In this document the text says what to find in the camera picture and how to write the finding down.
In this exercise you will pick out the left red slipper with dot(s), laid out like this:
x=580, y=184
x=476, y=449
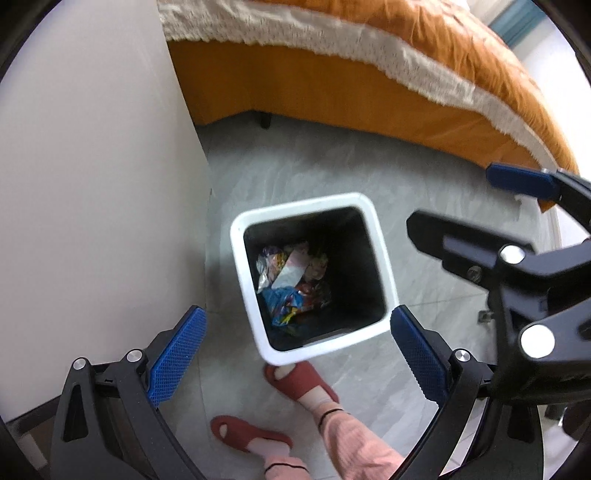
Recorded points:
x=242, y=436

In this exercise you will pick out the orange bed cover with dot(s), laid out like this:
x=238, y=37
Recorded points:
x=427, y=72

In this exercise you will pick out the teal curtain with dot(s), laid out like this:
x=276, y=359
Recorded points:
x=517, y=20

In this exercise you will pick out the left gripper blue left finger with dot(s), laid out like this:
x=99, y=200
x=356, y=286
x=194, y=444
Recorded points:
x=108, y=424

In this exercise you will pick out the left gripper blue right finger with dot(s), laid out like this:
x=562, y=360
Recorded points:
x=508, y=443

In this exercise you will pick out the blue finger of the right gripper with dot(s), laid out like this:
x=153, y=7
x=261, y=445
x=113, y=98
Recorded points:
x=536, y=184
x=464, y=249

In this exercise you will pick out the white bedside cabinet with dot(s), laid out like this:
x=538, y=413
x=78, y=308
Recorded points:
x=104, y=194

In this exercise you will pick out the white square trash bin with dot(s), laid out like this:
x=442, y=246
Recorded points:
x=344, y=227

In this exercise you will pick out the trash inside bin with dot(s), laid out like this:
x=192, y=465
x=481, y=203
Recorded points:
x=292, y=281

